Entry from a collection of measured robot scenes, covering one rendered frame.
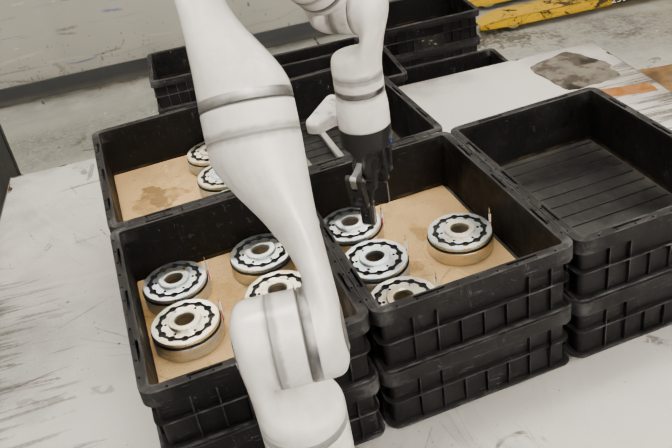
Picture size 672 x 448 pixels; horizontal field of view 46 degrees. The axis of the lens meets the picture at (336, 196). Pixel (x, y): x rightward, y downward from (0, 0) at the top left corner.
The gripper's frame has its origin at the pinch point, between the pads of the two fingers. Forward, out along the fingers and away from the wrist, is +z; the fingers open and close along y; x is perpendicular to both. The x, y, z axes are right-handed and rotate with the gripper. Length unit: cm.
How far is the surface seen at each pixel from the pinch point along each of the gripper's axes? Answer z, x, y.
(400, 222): 11.0, 0.7, 11.0
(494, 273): 0.8, -20.7, -11.7
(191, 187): 11.1, 45.3, 15.3
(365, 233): 8.0, 3.7, 3.0
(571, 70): 23, -15, 102
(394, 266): 7.9, -3.7, -4.4
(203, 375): 0.8, 8.8, -37.8
